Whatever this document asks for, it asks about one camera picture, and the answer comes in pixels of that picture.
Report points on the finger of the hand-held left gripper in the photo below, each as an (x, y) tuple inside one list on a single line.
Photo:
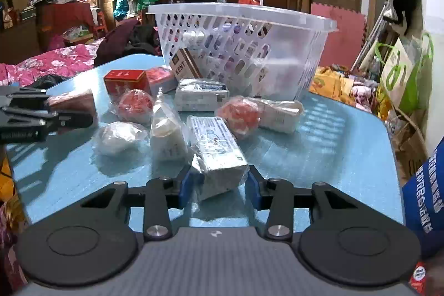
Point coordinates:
[(27, 96), (76, 121)]

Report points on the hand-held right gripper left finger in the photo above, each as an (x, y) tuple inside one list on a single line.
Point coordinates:
[(184, 187)]

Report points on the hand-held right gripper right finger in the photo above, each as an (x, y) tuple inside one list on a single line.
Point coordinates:
[(252, 187)]

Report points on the reddish brown packet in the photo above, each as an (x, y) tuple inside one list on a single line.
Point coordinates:
[(74, 102)]

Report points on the white plastic basket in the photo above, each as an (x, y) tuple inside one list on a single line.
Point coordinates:
[(249, 49)]

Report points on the pink floral blanket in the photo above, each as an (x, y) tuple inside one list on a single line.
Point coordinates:
[(52, 62)]

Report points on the white ball in plastic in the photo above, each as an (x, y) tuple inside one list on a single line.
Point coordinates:
[(118, 139)]

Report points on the white bottle in plastic bag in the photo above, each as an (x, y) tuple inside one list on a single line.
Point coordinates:
[(166, 131)]

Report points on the red ball in plastic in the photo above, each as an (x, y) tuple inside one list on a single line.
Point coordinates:
[(135, 104), (239, 115)]

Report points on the red covered cabinet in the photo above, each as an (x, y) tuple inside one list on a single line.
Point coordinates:
[(64, 22)]

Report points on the dark maroon clothing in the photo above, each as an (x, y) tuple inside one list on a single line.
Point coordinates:
[(118, 43)]

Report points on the white dark blue box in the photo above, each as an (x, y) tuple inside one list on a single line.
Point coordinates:
[(201, 95)]

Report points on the small red box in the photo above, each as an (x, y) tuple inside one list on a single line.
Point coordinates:
[(161, 77)]

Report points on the brown cigarette box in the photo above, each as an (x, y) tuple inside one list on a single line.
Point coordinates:
[(185, 63)]

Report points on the yellow cloth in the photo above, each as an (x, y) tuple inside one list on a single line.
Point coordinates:
[(329, 84)]

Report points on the brown paper bag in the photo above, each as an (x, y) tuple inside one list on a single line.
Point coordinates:
[(409, 141)]

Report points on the blue shopping bag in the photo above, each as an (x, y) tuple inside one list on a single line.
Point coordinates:
[(426, 199)]

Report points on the pink foam mat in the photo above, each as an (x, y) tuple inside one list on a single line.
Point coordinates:
[(341, 32)]

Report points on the red packet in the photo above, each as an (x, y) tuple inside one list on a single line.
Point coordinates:
[(418, 277)]

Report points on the green white shopping bag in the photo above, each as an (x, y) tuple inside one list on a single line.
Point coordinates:
[(402, 74)]

